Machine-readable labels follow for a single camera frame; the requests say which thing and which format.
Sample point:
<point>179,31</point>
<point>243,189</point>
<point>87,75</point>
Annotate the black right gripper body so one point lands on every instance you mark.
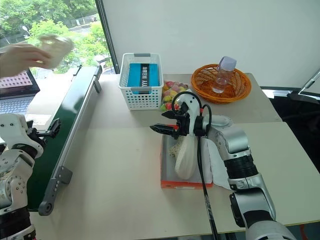
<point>184,123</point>

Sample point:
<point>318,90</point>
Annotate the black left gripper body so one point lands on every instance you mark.
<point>35,138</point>

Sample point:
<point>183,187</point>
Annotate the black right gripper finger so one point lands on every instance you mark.
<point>163,129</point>
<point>171,114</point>

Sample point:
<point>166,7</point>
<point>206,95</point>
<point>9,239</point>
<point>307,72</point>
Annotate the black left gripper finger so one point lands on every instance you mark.
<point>53,128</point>

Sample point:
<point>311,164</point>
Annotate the white knit shoe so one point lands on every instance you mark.
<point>186,160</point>
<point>57,50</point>

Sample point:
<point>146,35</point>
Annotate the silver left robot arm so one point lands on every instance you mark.
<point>12,172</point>

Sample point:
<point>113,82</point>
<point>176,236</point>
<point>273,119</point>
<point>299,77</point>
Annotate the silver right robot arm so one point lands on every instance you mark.
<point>233,140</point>

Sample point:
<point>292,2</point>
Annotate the orange shoebox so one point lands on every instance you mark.
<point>180,184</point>

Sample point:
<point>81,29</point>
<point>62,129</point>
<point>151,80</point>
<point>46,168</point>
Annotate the person's bare hand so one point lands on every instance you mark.
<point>22,58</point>

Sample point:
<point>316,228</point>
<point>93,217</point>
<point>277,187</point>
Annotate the green conveyor belt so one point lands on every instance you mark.
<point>57,112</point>

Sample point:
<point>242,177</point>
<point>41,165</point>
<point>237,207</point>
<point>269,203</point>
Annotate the bag of colourful candies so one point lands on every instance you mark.
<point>168,93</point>

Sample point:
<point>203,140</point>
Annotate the cream dotted paper stuffing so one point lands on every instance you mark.
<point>175,150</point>

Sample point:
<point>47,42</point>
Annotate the white plastic mesh basket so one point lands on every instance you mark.
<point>140,100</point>

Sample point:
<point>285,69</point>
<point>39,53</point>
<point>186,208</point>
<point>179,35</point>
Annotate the silver laptop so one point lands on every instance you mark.
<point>15,100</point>

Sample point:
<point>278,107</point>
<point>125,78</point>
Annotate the blue box with black band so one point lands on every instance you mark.
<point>136,75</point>

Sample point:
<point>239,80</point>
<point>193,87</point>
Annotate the white tissue paper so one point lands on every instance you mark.
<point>215,170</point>

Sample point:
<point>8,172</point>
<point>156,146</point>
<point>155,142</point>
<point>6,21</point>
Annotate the orange wicker basket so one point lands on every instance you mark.
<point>235,96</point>

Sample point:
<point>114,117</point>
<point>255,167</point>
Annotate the clear plastic bottle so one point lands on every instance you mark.
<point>222,77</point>

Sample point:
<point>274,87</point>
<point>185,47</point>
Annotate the black chair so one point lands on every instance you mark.
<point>297,120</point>

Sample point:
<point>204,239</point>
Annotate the grey metal rod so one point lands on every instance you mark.
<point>310,81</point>

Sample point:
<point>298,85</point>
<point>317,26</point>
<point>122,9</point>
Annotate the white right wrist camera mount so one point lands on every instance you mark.
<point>192,107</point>

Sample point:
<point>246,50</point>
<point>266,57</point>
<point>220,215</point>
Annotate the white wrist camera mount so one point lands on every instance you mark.
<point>12,127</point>
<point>192,107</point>

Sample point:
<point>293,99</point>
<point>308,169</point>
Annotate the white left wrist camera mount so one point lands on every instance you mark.
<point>12,127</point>

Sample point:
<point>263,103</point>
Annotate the black window frame post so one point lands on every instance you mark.
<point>107,37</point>

